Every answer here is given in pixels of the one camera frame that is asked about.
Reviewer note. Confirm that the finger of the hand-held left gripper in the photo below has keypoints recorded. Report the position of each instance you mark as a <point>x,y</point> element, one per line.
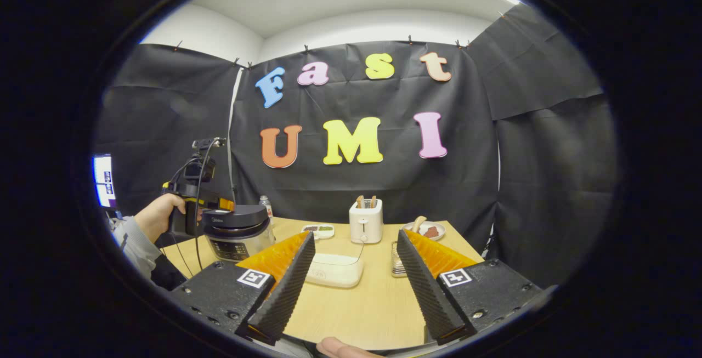
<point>226,204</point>

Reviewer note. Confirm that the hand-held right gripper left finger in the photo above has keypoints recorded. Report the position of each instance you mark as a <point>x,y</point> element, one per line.
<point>288,292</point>

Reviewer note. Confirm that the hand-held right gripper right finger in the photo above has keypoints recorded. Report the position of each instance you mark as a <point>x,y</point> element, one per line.
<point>430,292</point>

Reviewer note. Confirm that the black silver rice cooker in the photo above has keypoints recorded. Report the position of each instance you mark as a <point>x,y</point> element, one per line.
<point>236,232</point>

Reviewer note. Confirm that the white rice container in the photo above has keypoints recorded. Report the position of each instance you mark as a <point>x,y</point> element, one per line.
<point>334,273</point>

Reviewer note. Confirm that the wooden spoon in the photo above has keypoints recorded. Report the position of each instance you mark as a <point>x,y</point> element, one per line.
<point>419,222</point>

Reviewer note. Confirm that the small clear bottle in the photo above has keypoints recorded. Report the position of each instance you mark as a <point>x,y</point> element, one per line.
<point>265,204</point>

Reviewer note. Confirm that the white round plate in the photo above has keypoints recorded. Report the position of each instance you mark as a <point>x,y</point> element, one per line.
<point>439,234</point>

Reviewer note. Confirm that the brown meat piece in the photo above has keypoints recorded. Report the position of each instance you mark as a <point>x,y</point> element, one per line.
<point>431,232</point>

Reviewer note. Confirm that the white divided condiment dish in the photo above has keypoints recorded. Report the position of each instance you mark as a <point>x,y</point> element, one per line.
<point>318,231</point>

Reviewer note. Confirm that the white toaster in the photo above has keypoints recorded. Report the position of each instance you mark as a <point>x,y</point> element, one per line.
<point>366,223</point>

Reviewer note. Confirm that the computer monitor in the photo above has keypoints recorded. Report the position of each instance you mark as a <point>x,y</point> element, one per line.
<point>104,180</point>

